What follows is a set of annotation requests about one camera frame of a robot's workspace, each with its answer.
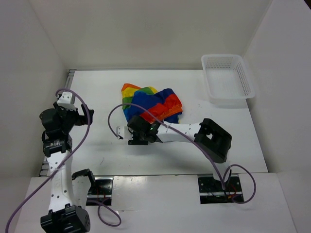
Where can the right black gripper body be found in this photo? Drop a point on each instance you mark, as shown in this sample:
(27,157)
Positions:
(138,139)

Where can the rainbow striped shorts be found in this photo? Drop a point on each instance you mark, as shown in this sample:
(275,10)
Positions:
(164,105)

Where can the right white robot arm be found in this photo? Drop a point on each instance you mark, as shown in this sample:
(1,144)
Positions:
(208,135)

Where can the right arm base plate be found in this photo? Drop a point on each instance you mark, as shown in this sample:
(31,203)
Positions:
(210,190)

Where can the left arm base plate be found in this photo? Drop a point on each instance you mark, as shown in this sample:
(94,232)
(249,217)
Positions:
(102,190)

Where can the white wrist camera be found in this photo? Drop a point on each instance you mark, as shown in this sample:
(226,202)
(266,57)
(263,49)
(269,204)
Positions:
(66,101)
(124,133)

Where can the white plastic basket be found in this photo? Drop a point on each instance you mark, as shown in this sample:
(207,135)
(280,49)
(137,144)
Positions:
(228,82)

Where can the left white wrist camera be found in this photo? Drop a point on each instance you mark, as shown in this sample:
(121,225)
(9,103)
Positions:
(66,101)

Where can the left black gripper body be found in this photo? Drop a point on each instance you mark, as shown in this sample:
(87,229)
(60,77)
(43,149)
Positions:
(70,118)

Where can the aluminium table edge rail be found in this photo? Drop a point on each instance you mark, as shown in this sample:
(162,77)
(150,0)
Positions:
(52,137)

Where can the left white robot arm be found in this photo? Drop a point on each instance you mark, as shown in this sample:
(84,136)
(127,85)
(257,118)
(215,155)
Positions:
(66,212)

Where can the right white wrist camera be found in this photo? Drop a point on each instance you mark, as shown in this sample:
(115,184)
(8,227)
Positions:
(124,133)

